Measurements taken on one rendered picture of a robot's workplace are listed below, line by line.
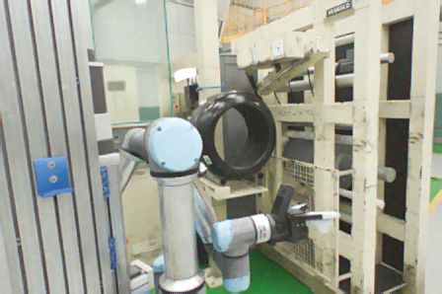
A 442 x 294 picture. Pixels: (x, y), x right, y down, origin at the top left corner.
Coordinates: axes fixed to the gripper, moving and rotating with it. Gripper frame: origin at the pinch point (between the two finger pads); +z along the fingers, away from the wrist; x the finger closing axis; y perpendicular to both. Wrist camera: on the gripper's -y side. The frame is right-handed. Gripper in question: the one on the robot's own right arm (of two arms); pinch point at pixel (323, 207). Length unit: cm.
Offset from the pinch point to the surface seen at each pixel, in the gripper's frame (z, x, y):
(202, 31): 10, -130, -102
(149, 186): -32, -176, 7
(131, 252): -51, -182, 57
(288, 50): 42, -75, -72
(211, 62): 15, -134, -81
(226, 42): 277, -741, -306
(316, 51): 54, -66, -69
